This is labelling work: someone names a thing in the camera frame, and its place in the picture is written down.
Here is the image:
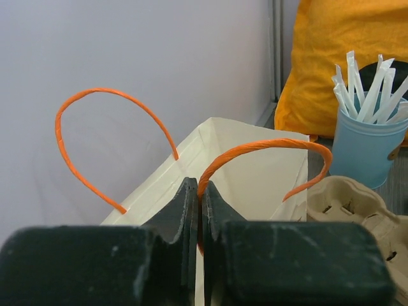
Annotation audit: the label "brown pulp cup carrier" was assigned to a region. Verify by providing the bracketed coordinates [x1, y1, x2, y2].
[307, 176, 407, 305]

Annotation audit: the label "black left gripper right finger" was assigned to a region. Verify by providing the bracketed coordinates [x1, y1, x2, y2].
[201, 183, 395, 305]

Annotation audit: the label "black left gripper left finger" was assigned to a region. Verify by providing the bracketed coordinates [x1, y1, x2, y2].
[1, 178, 198, 305]

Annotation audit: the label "cream paper bag orange handles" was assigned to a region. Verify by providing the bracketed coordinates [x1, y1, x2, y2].
[55, 87, 333, 306]

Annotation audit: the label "light blue straw cup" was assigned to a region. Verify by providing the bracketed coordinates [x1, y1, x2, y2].
[329, 108, 407, 189]

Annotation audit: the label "orange cartoon print cloth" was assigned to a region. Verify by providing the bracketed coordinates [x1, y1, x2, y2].
[275, 0, 407, 140]

